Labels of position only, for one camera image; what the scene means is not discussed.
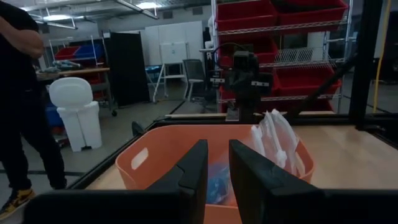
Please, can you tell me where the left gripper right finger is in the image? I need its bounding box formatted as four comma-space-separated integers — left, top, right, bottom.
228, 138, 325, 224

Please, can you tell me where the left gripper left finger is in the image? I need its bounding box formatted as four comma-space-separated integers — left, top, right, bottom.
145, 138, 210, 224

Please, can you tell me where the blue elastic bandage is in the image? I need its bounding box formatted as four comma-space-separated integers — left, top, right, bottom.
207, 161, 233, 205

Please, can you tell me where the red storage bin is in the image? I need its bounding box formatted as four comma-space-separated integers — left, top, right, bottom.
217, 37, 279, 68
275, 64, 343, 97
54, 45, 81, 62
276, 0, 349, 26
216, 0, 278, 32

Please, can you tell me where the orange plastic bin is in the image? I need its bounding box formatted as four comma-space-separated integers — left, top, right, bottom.
114, 123, 315, 224

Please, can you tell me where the grey office chair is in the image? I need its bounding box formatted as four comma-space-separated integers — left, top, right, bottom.
182, 58, 208, 103

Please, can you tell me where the white rolling whiteboard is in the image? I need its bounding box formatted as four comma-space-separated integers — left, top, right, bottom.
151, 41, 190, 104

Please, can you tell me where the white cardboard box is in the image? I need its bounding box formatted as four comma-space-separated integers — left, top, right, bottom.
307, 30, 330, 62

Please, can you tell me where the black partition panel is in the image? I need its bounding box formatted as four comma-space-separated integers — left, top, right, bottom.
106, 30, 151, 108

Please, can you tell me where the white pedal trash bin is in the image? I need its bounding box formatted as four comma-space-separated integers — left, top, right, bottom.
49, 77, 103, 153

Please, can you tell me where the wooden workbench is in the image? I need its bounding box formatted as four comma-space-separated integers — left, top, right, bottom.
35, 66, 118, 118

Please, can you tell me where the blue storage bin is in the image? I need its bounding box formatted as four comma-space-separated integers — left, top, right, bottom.
76, 43, 105, 60
44, 104, 65, 128

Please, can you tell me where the teal cloth pile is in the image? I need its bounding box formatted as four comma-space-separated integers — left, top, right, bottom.
51, 59, 84, 71

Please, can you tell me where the yellow black shoe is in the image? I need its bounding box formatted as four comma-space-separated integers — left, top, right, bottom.
0, 188, 37, 220

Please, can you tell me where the person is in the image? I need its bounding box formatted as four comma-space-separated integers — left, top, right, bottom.
0, 0, 68, 220

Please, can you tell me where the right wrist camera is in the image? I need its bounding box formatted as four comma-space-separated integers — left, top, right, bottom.
232, 50, 260, 74

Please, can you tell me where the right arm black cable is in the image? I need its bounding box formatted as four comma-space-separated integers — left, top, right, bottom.
212, 42, 248, 71

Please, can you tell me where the chrome wire shelving rack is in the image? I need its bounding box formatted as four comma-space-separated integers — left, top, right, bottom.
210, 0, 354, 114

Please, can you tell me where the yellow hanging cable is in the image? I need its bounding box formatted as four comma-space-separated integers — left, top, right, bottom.
372, 0, 392, 113

